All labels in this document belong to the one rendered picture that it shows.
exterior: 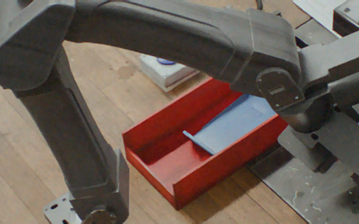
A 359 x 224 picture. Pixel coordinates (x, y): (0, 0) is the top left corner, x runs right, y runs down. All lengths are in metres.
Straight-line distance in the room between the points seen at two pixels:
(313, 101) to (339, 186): 0.29
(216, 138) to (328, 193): 0.18
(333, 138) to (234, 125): 0.32
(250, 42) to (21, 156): 0.52
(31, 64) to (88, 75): 0.53
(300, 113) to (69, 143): 0.25
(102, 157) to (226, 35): 0.23
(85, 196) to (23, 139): 0.31
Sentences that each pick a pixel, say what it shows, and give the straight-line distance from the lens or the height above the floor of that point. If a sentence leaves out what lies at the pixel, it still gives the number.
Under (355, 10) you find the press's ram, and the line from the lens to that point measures 1.06.
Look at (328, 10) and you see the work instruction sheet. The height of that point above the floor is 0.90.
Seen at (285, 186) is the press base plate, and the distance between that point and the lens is 1.18.
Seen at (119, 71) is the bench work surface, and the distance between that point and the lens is 1.34.
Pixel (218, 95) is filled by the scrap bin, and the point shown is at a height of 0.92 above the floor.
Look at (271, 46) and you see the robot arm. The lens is 0.85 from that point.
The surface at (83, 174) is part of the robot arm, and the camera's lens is 0.97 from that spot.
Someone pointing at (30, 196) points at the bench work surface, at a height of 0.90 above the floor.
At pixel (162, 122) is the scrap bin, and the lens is 1.21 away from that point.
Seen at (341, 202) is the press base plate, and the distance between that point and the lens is 1.16.
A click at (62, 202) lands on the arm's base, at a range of 1.18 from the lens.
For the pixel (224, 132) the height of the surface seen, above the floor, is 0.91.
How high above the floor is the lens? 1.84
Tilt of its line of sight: 47 degrees down
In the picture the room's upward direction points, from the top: 7 degrees counter-clockwise
